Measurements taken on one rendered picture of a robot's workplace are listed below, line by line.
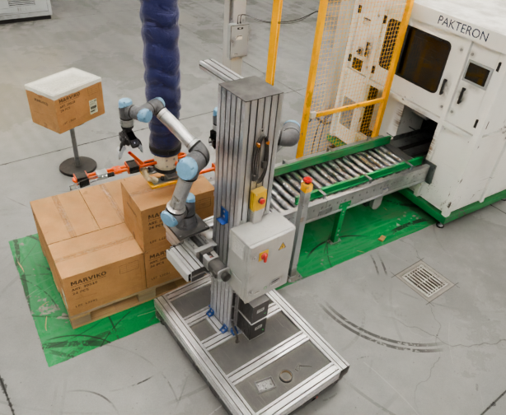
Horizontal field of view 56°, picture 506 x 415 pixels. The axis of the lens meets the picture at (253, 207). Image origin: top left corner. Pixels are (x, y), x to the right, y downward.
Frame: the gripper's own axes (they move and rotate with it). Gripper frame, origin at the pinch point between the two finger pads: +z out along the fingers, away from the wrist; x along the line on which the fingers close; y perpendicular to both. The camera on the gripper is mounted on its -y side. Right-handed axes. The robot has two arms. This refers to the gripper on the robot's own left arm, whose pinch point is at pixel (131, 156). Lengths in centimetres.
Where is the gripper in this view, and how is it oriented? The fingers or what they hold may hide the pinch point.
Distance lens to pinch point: 292.6
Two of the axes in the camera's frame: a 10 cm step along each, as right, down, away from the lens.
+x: -8.0, 3.1, -5.1
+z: -0.8, 7.9, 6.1
